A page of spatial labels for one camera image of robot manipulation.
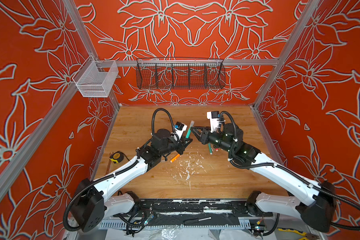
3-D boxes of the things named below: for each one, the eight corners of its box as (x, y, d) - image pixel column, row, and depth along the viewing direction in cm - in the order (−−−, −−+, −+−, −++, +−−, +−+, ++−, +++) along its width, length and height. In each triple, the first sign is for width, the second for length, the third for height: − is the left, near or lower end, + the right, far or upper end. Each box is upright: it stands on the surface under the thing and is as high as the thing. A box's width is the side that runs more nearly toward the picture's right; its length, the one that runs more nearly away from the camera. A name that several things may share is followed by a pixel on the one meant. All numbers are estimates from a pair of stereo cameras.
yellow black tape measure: (110, 159, 92) (108, 157, 89) (119, 151, 96) (118, 149, 93) (116, 165, 90) (114, 163, 87) (125, 157, 93) (124, 155, 90)
